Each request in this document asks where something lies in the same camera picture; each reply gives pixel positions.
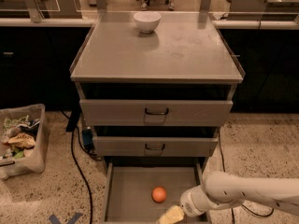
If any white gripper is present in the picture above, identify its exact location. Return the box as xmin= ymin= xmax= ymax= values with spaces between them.
xmin=157 ymin=186 xmax=206 ymax=224

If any orange fruit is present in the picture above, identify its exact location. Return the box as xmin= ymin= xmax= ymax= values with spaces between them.
xmin=151 ymin=187 xmax=167 ymax=203

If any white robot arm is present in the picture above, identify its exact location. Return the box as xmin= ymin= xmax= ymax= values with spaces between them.
xmin=156 ymin=171 xmax=299 ymax=224

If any bottom grey drawer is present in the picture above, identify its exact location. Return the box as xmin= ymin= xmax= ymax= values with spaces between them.
xmin=101 ymin=163 xmax=202 ymax=224

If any grey drawer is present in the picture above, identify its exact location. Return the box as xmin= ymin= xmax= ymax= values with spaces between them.
xmin=80 ymin=99 xmax=233 ymax=127
xmin=93 ymin=136 xmax=218 ymax=157
xmin=101 ymin=163 xmax=202 ymax=224

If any middle grey drawer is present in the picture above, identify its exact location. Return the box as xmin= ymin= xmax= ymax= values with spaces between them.
xmin=93 ymin=136 xmax=218 ymax=157

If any top grey drawer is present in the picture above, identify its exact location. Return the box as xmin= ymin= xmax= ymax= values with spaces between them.
xmin=80 ymin=99 xmax=233 ymax=127

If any grey metal drawer cabinet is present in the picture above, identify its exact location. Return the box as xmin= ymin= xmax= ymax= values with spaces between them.
xmin=69 ymin=10 xmax=246 ymax=173

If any blue power box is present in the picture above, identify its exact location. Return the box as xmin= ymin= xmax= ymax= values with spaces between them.
xmin=81 ymin=129 xmax=93 ymax=151

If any crumpled yellow snack bag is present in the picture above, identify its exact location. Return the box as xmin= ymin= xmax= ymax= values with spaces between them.
xmin=8 ymin=133 xmax=36 ymax=149

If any clear plastic storage bin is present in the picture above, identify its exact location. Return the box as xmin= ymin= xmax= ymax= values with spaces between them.
xmin=0 ymin=104 xmax=50 ymax=180

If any white ceramic bowl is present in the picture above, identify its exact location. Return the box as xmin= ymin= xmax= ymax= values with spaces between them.
xmin=134 ymin=11 xmax=162 ymax=33

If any black cable on right floor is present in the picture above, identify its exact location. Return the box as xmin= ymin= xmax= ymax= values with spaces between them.
xmin=217 ymin=131 xmax=275 ymax=224

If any black cable on floor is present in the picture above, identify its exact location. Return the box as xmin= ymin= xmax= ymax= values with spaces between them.
xmin=217 ymin=131 xmax=275 ymax=224
xmin=60 ymin=110 xmax=94 ymax=224

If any black cable on left floor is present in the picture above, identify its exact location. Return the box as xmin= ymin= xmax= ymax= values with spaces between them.
xmin=60 ymin=110 xmax=94 ymax=224

